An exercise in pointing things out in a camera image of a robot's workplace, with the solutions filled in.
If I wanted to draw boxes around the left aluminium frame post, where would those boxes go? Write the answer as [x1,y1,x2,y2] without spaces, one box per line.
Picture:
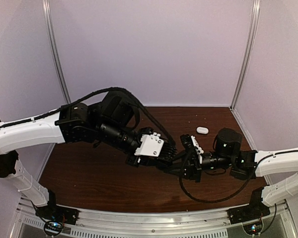
[42,0,71,104]

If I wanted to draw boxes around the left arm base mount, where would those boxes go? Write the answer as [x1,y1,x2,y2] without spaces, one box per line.
[36,189,79,225]

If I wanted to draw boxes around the white earbud charging case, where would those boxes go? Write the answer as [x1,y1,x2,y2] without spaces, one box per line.
[196,126,209,134]

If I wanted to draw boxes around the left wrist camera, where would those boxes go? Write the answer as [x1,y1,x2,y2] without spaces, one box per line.
[134,127,177,162]

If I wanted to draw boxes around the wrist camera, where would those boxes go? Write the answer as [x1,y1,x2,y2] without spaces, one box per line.
[134,127,177,162]
[180,134,204,155]

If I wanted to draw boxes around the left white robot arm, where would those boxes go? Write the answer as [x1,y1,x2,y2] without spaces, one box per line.
[0,91,165,220]

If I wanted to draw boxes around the black cable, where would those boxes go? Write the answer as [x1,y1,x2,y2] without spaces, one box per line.
[0,86,176,149]
[178,146,276,203]

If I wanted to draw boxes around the aluminium front rail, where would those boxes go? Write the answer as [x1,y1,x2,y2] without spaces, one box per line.
[8,197,298,238]

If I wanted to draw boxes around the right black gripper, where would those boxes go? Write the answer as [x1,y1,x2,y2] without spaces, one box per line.
[163,149,233,183]

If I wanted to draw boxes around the circuit board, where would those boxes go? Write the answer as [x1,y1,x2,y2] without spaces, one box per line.
[243,221,263,236]
[43,221,64,237]

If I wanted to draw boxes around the left circuit board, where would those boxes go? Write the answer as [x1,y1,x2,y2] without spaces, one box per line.
[43,221,64,237]

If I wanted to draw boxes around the right black cable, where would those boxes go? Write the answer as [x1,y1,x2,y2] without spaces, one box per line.
[178,146,276,203]

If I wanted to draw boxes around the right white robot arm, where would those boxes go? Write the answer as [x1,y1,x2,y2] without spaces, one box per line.
[164,128,298,219]

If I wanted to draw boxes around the aluminium frame post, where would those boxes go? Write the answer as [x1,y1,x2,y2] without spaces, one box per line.
[230,0,261,111]
[42,0,71,104]

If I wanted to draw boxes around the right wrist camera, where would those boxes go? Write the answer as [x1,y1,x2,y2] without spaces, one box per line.
[180,134,204,155]

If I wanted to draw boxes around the right circuit board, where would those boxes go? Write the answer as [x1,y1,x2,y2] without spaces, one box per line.
[243,221,263,236]

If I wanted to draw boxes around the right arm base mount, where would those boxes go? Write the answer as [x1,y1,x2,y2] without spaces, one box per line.
[227,187,270,224]

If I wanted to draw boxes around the right aluminium frame post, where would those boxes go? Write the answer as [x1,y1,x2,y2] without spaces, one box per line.
[230,0,261,111]

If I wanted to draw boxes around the left black cable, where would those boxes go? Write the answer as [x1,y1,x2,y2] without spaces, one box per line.
[0,86,176,149]

